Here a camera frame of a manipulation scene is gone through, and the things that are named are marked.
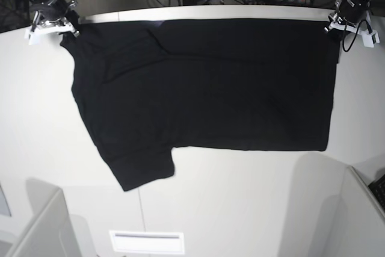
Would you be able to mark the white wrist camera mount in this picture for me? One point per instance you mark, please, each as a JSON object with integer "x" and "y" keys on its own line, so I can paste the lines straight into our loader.
{"x": 41, "y": 27}
{"x": 362, "y": 28}

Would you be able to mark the white table slot plate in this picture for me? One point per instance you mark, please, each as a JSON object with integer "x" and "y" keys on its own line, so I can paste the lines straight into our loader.
{"x": 156, "y": 243}

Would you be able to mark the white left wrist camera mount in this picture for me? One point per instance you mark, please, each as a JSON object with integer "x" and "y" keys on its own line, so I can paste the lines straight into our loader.
{"x": 362, "y": 28}

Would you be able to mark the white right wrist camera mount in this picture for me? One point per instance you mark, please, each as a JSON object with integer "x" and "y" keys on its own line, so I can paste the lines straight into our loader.
{"x": 41, "y": 27}

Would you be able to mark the grey partition panel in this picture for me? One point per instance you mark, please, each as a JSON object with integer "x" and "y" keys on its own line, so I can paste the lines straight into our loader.
{"x": 363, "y": 227}
{"x": 49, "y": 232}

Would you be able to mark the black T-shirt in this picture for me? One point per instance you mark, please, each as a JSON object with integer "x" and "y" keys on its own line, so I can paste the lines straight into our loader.
{"x": 145, "y": 88}

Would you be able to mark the grey partition panel left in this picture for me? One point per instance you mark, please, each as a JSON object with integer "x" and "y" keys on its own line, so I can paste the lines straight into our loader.
{"x": 49, "y": 232}

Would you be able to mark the black keyboard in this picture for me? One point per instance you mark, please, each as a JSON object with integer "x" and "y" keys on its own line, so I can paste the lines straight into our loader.
{"x": 378, "y": 190}

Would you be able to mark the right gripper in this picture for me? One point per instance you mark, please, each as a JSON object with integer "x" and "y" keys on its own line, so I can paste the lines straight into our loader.
{"x": 54, "y": 11}

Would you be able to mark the grey partition panel right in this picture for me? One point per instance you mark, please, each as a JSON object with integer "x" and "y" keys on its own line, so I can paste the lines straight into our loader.
{"x": 363, "y": 227}

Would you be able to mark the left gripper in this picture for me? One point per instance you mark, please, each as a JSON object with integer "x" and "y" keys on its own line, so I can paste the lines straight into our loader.
{"x": 349, "y": 11}

